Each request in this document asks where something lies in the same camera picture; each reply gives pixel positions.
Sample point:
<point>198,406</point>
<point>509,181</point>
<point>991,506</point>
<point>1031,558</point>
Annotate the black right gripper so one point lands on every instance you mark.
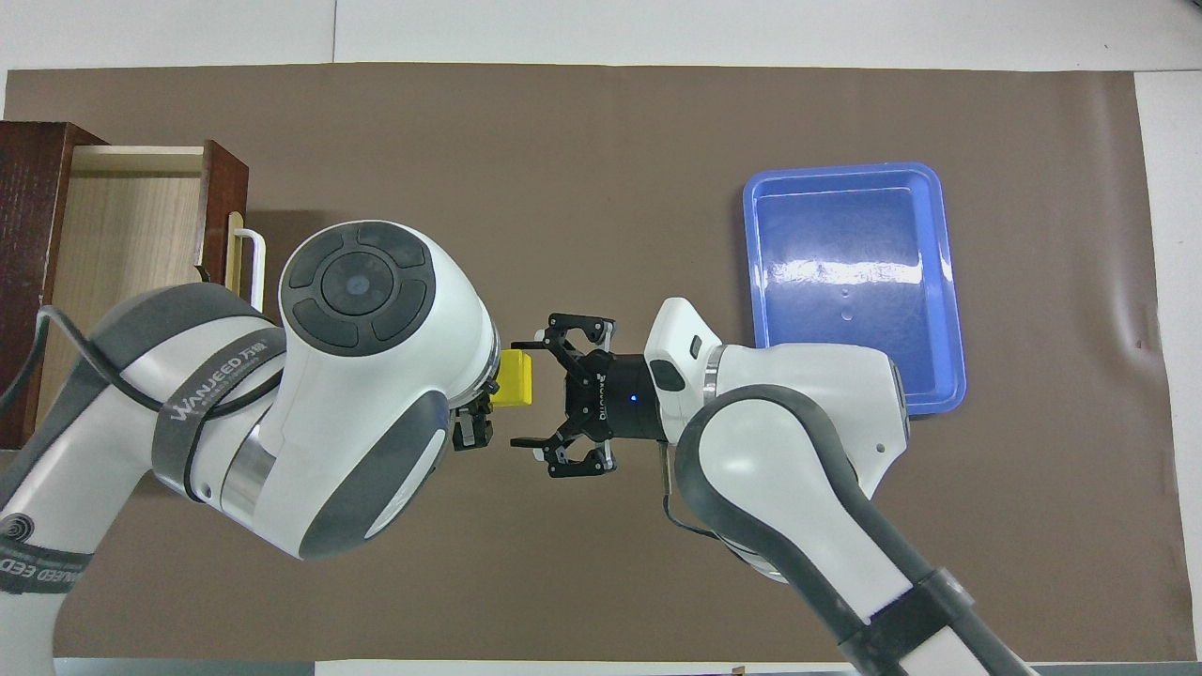
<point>615,399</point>

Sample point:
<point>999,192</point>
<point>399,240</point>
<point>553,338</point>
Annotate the yellow cube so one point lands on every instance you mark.
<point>515,378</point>

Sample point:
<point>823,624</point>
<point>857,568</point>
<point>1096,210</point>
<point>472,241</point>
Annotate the dark wooden drawer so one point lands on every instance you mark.
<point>131,225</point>

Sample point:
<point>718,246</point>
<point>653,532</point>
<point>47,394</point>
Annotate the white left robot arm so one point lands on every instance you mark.
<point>357,376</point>

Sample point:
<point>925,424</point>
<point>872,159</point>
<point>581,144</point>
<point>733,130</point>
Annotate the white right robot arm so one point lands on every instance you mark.
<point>798,404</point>

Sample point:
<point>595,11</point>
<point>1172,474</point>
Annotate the brown table mat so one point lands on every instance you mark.
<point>563,188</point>

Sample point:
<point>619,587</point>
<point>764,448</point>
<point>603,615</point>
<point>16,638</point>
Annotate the blue plastic tray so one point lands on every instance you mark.
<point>845,235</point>

